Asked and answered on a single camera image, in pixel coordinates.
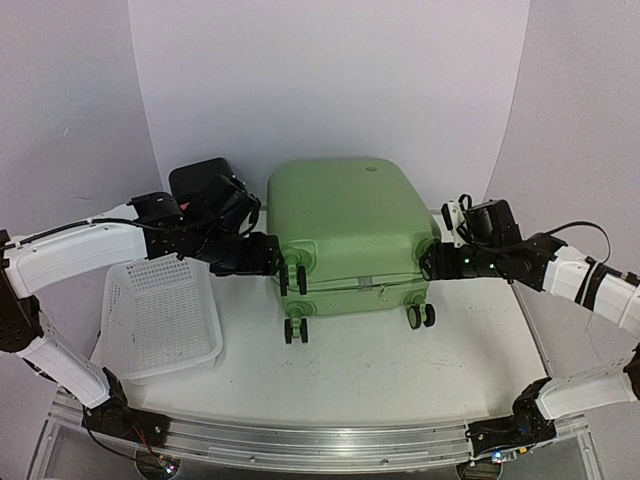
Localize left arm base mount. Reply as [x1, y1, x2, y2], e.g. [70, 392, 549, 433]
[82, 406, 171, 449]

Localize white perforated plastic basket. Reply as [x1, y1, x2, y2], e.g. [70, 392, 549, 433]
[100, 256, 224, 385]

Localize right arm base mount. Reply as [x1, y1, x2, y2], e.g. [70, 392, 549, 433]
[465, 399, 557, 457]

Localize aluminium front rail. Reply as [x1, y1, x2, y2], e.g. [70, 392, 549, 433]
[44, 414, 591, 469]

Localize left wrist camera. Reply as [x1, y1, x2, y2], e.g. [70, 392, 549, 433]
[185, 174, 261, 236]

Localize black pink drawer organizer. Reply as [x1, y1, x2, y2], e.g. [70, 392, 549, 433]
[169, 157, 240, 214]

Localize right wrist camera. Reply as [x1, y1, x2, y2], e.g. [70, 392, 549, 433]
[441, 194, 522, 248]

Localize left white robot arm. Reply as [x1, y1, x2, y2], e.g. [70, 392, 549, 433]
[1, 192, 280, 437]

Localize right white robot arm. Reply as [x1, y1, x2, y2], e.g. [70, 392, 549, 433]
[420, 232, 639, 443]

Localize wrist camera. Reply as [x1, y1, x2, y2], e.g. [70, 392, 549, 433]
[441, 194, 522, 248]
[185, 174, 261, 236]

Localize green hard-shell suitcase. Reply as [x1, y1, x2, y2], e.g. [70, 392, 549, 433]
[266, 158, 441, 343]

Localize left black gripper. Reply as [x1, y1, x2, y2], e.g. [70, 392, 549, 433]
[190, 225, 284, 277]

